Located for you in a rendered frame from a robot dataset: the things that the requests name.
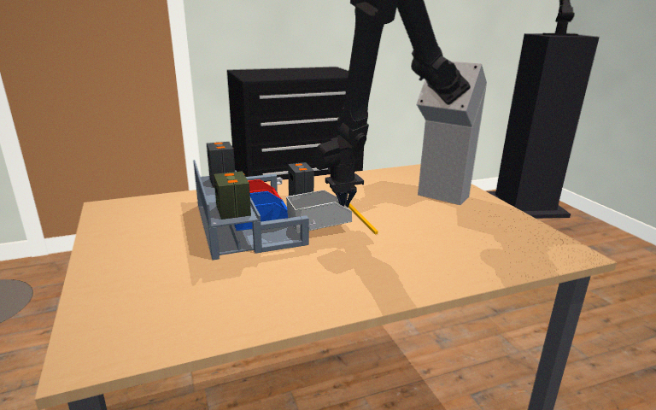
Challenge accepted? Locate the olive green case with orange latches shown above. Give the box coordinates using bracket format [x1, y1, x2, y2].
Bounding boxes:
[214, 172, 251, 220]

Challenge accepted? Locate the blue open bin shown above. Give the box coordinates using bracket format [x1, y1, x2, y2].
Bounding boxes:
[234, 191, 288, 231]

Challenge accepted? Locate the yellow bar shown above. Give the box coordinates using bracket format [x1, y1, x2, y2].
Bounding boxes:
[348, 204, 378, 234]

